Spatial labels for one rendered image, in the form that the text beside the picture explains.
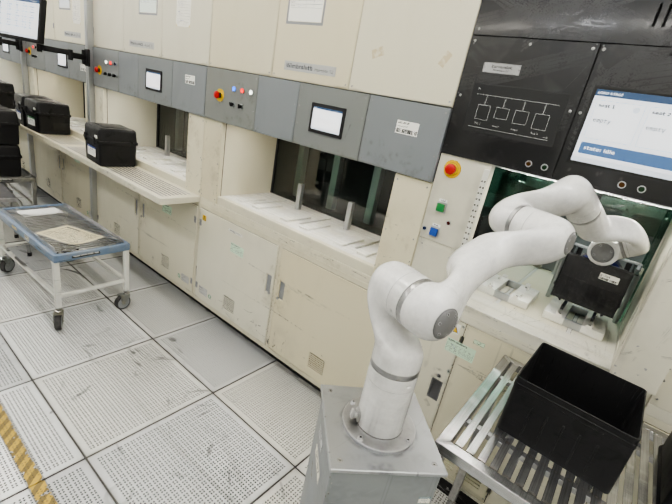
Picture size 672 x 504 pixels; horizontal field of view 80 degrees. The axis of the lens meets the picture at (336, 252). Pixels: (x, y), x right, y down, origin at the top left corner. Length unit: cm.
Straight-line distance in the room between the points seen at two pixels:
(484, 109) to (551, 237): 66
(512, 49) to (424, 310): 101
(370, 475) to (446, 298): 45
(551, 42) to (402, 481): 132
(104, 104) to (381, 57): 254
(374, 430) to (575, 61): 121
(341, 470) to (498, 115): 120
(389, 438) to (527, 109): 110
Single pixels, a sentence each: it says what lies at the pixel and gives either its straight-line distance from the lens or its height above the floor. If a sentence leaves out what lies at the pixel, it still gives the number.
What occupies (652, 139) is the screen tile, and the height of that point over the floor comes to 157.
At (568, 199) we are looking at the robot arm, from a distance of 118.
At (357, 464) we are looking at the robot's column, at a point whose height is 76.
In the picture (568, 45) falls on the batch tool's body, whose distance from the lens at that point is 154.
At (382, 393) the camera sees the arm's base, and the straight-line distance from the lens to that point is 99.
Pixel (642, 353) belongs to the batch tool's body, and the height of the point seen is 98.
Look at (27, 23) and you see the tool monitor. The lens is 363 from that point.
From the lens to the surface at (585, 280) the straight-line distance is 172.
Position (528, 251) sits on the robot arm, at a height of 126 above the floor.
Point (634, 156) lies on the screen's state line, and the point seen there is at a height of 151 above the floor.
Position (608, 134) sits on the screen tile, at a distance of 148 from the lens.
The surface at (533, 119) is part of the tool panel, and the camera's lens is 152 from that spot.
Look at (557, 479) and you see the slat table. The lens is 123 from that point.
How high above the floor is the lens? 150
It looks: 20 degrees down
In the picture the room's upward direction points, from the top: 11 degrees clockwise
